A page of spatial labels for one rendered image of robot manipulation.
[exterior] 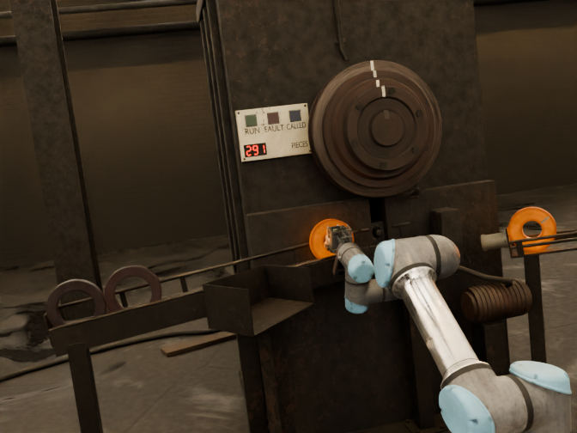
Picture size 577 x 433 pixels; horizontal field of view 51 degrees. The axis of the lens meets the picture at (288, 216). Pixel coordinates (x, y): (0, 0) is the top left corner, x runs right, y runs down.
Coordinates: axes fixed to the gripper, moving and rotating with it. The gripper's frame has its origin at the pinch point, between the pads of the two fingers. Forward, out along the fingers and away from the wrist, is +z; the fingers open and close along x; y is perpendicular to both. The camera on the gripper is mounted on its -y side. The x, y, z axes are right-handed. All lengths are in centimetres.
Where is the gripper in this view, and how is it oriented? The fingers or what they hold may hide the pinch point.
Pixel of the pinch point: (331, 235)
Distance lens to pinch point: 216.0
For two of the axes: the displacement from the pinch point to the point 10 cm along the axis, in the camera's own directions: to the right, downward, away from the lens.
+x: -9.7, 1.4, -1.8
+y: -0.7, -9.3, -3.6
